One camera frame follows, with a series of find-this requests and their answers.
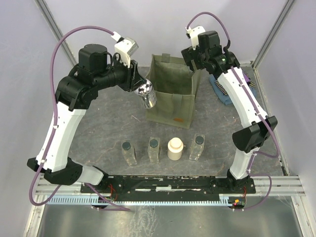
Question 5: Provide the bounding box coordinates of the blue slotted cable duct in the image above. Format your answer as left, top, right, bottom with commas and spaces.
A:
48, 193, 237, 206

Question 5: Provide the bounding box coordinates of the cream cylindrical jar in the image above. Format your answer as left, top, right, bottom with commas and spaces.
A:
167, 137, 184, 161

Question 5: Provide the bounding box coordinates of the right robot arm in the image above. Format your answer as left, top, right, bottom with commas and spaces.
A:
181, 26, 277, 193

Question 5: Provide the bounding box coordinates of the chrome dome clear bottle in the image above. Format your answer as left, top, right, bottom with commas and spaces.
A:
134, 79, 157, 109

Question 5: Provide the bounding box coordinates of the purple folded cloth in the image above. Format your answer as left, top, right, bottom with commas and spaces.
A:
243, 72, 251, 83

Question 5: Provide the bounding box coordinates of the right clear square bottle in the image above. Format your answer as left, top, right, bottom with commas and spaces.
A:
189, 134, 205, 161

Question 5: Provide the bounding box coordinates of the green canvas bag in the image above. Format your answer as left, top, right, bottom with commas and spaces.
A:
145, 53, 201, 129

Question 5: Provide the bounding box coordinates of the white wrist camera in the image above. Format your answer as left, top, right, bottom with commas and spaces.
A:
186, 26, 206, 50
112, 32, 139, 68

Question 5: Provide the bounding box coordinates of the black white striped cloth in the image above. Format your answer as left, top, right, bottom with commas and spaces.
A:
214, 69, 256, 96

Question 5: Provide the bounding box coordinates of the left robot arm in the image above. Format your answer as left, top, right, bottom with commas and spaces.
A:
27, 40, 145, 193

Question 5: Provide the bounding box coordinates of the clear square bottle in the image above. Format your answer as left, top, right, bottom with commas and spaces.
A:
121, 140, 137, 166
189, 134, 205, 161
147, 137, 161, 163

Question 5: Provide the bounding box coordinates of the blue folded cloth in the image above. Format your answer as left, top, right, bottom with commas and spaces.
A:
208, 74, 259, 107

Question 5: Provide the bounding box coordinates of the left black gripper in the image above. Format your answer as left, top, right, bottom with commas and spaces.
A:
94, 53, 148, 92

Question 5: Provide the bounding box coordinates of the middle clear square bottle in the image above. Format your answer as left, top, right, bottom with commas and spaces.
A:
147, 137, 161, 163

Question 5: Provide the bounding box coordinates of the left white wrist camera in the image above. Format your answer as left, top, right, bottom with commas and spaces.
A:
112, 32, 139, 68

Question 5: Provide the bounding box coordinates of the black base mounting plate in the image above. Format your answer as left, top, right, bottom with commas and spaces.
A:
80, 174, 255, 201

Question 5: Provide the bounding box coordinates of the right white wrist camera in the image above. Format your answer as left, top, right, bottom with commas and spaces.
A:
186, 26, 206, 50

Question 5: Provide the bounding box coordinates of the aluminium front rail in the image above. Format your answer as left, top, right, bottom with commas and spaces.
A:
33, 176, 306, 197

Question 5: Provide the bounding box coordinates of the left clear square bottle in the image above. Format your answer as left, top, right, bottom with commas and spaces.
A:
121, 140, 137, 166

